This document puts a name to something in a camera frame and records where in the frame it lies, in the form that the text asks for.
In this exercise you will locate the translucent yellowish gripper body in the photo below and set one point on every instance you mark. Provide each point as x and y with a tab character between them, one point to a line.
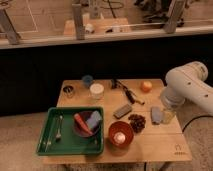
168	114

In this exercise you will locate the red pepper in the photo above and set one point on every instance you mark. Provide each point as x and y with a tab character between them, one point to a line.
83	125

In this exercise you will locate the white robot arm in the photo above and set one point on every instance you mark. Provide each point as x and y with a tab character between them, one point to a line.
188	82

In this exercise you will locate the green plastic tray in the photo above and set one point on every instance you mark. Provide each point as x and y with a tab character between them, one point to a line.
70	143

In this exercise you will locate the dark grape bunch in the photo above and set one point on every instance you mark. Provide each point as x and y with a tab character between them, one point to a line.
137	122

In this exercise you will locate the orange fruit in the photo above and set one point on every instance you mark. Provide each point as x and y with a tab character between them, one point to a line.
146	86

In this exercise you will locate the grey rectangular block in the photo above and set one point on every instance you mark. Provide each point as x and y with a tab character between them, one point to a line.
122	111

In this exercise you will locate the red bowl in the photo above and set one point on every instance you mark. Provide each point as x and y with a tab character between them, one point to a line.
123	127

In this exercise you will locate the white egg in bowl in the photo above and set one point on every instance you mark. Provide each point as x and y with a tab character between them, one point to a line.
119	137

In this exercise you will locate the blue sponge in bowl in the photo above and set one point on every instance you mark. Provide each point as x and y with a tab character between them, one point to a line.
94	120

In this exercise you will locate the white cup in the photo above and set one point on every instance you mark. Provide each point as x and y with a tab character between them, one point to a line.
97	91

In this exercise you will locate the dark purple bowl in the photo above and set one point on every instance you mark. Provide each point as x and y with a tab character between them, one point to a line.
85	116

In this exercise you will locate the blue cup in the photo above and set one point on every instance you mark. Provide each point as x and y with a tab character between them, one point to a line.
87	80

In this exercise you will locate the small metal tin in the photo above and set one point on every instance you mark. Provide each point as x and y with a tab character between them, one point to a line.
69	91

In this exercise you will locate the metal fork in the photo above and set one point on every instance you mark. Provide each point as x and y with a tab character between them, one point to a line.
58	135

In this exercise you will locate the black handled tool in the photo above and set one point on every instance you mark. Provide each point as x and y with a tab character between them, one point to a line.
129	94

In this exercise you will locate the right grey metal post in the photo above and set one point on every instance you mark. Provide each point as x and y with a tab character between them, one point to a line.
174	14

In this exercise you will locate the grey metal post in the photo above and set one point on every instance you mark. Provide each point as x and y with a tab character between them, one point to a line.
11	34
174	14
78	22

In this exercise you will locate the middle grey metal post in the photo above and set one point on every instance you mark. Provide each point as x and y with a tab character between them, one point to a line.
78	22

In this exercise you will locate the left grey metal post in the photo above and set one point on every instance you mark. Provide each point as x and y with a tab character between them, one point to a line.
11	34

